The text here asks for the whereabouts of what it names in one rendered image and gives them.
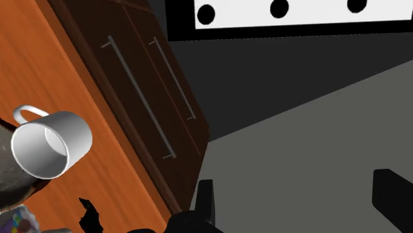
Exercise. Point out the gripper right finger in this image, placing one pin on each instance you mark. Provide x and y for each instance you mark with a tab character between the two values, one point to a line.
388	196

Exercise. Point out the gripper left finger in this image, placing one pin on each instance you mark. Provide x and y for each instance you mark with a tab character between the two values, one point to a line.
205	200

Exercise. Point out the small black jagged object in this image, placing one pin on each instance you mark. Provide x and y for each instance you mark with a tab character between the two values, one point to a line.
90	217

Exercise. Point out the brown wooden cabinet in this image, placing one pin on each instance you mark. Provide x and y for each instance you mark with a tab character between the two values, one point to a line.
106	96

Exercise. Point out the white mug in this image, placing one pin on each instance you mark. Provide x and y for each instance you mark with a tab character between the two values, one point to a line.
53	145

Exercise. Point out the multicoloured crumpled object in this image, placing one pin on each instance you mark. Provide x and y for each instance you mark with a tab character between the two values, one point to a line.
17	221

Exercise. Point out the dark grey rounded object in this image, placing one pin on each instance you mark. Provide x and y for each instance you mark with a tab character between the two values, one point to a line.
8	167

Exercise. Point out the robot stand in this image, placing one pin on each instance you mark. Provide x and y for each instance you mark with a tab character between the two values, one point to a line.
290	16

